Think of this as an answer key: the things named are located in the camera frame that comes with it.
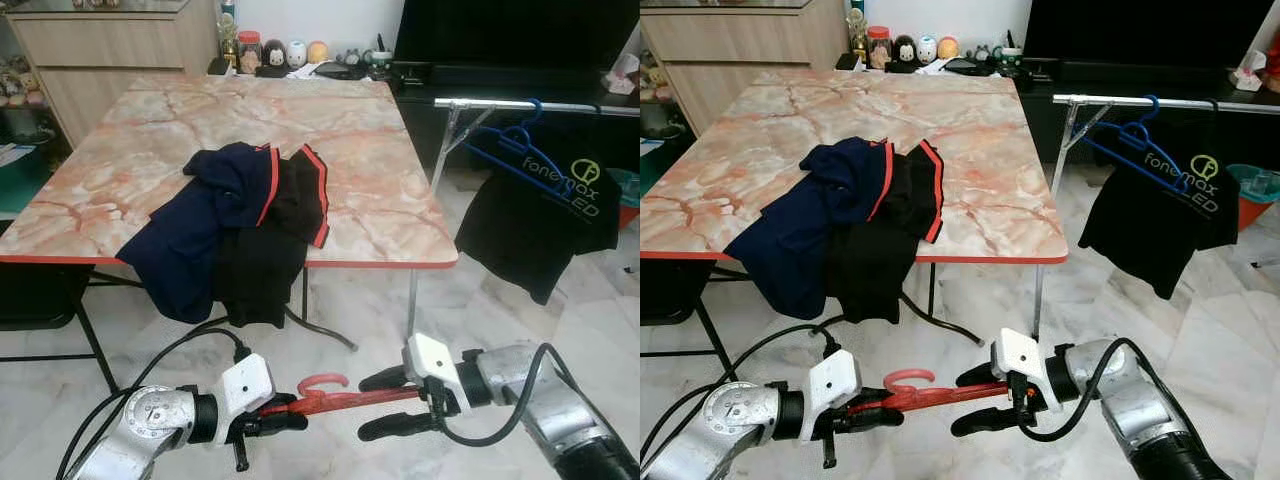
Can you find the black pouch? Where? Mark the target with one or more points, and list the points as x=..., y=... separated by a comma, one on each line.
x=340, y=70
x=968, y=66

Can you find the black shirt green logo print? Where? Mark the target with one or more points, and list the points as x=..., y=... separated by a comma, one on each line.
x=1150, y=235
x=530, y=230

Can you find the black mouse plush toy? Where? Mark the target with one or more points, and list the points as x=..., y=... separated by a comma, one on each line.
x=904, y=53
x=274, y=58

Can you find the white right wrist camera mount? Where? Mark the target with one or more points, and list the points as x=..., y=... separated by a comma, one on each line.
x=435, y=360
x=1020, y=355

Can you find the orange round toy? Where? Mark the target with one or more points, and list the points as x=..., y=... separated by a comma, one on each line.
x=947, y=48
x=317, y=52

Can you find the white pink tissue box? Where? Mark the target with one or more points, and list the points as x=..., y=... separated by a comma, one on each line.
x=622, y=75
x=1250, y=72

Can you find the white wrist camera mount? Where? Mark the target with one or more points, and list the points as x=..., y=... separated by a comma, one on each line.
x=835, y=385
x=435, y=360
x=1020, y=355
x=247, y=385

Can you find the black shirt red trim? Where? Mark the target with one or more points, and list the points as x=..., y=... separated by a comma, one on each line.
x=875, y=265
x=262, y=275

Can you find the black storage box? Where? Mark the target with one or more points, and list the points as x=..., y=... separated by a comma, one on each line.
x=40, y=295
x=665, y=290

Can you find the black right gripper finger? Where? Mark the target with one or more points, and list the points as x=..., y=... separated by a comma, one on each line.
x=980, y=374
x=400, y=425
x=385, y=378
x=990, y=421

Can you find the navy shirt red stripe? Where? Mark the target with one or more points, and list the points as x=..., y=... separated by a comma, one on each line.
x=800, y=235
x=190, y=240

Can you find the black flat screen television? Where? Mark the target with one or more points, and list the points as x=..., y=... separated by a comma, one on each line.
x=1130, y=28
x=500, y=30

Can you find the small gold trophy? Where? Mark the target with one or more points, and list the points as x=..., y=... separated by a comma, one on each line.
x=857, y=25
x=228, y=30

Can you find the orange waste bin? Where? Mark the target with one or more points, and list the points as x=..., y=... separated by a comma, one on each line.
x=1260, y=212
x=630, y=215

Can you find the red gold figurine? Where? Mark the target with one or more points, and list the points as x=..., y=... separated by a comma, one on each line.
x=1274, y=60

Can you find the black television console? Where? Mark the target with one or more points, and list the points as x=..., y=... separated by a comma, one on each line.
x=1255, y=130
x=425, y=125

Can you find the light wood cabinet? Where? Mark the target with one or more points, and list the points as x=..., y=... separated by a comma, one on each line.
x=740, y=55
x=110, y=60

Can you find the silver metal clothes rack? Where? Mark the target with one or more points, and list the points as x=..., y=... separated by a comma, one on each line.
x=1190, y=103
x=575, y=106

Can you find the white round toy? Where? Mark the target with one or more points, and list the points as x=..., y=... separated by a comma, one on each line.
x=297, y=54
x=927, y=49

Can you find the blue plastic clothes hanger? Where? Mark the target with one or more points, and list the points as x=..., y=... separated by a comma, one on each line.
x=505, y=167
x=1125, y=166

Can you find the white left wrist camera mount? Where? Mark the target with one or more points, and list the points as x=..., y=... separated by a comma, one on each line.
x=835, y=385
x=247, y=385

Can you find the white paper sheets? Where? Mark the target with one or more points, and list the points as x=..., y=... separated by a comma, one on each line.
x=300, y=72
x=930, y=67

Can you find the marble pattern folding table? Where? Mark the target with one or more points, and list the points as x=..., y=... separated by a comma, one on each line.
x=150, y=120
x=800, y=115

